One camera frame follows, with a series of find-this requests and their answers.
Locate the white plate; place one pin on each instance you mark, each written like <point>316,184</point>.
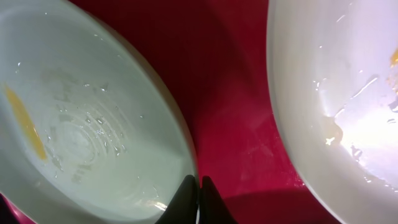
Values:
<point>332,71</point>

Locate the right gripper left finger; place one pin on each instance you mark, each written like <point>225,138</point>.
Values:
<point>183,207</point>

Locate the pale green plate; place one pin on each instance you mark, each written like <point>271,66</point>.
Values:
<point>89,131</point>

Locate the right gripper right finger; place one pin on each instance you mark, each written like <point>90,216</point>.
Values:
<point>213,210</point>

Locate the red plastic tray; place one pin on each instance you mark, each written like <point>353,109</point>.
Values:
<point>211,57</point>

